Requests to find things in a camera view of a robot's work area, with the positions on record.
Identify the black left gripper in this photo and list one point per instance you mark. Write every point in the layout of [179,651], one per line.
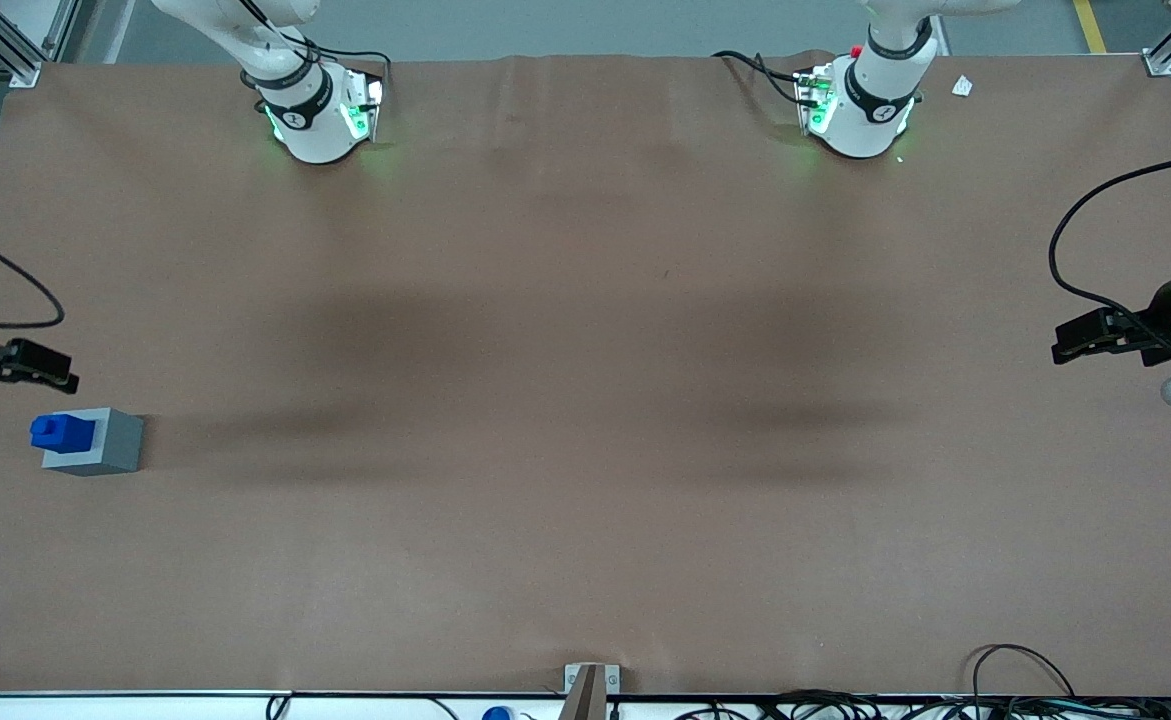
[1161,316]

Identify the blue plastic peg part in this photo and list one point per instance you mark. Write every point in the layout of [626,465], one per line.
[63,433]

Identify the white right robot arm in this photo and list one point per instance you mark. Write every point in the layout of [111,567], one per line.
[313,120]

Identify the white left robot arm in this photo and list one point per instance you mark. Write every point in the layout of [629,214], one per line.
[860,115]

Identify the gray square socket base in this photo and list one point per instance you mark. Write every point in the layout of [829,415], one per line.
[117,445]

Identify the white paper scrap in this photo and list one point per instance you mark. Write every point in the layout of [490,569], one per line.
[962,86]

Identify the blue round cap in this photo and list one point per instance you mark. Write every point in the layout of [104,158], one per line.
[496,714]

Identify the metal edge bracket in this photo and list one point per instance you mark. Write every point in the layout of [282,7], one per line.
[573,676]

